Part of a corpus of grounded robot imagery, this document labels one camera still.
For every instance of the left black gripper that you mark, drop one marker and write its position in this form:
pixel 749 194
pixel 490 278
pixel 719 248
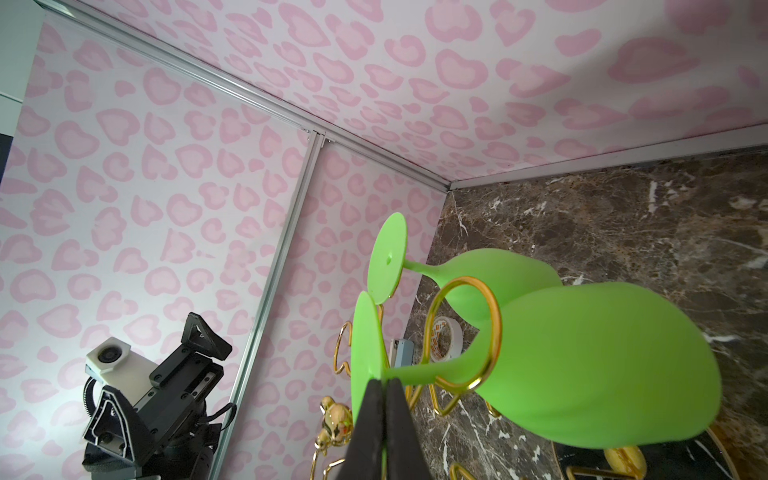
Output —
pixel 175 404

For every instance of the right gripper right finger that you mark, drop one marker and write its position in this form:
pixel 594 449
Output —
pixel 405 458

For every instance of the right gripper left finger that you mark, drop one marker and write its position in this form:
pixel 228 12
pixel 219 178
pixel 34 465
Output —
pixel 363 460

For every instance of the green wine glass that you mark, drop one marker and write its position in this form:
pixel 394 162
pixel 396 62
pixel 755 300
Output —
pixel 594 366
pixel 508 275

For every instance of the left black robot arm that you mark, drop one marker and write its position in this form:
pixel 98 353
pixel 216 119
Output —
pixel 186 457

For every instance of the grey blue flat object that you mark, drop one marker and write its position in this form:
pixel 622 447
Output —
pixel 401 353

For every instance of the clear tape roll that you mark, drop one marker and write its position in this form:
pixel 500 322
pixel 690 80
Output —
pixel 446 339

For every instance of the gold wire glass rack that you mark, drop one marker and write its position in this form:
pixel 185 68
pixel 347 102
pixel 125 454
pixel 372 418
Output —
pixel 619 463

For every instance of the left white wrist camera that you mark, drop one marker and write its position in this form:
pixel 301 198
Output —
pixel 113 363

